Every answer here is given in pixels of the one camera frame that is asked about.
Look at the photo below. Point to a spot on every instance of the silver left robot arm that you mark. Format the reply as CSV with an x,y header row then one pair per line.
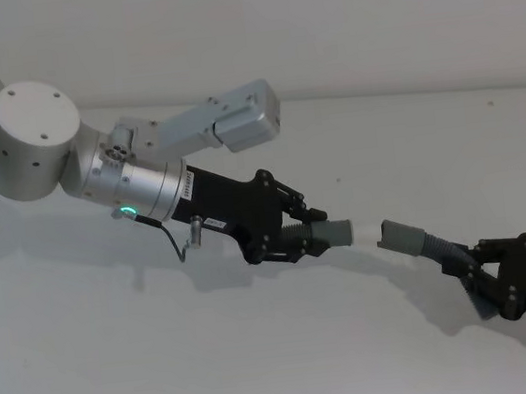
x,y
33,141

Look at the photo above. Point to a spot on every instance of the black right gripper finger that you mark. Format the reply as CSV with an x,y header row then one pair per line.
x,y
492,297
474,257

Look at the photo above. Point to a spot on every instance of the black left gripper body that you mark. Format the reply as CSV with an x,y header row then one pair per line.
x,y
241,209

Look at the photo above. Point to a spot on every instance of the white table cloth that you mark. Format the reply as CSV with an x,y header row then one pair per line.
x,y
278,346

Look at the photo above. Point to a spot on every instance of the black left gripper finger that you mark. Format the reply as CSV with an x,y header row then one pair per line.
x,y
304,250
302,206

